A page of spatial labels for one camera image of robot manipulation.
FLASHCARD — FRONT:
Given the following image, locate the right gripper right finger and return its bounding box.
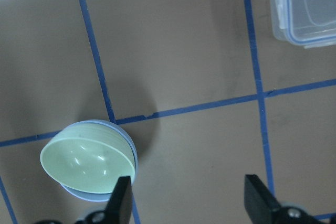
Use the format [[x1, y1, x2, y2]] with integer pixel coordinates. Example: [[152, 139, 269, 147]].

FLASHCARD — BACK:
[[244, 174, 281, 223]]

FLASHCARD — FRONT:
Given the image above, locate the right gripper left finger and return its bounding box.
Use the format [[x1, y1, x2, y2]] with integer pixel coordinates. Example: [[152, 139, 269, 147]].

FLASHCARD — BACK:
[[104, 176, 131, 224]]

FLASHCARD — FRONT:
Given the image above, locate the green bowl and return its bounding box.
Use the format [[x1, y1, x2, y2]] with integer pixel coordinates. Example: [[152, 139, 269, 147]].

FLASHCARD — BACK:
[[40, 123, 135, 194]]

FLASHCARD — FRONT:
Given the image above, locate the blue bowl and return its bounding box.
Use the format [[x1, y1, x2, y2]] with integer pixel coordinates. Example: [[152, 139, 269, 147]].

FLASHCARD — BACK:
[[60, 119, 138, 202]]

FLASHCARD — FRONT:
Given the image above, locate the clear plastic food container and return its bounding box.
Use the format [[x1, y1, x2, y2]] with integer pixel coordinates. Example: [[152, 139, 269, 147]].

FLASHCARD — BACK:
[[270, 0, 335, 48]]

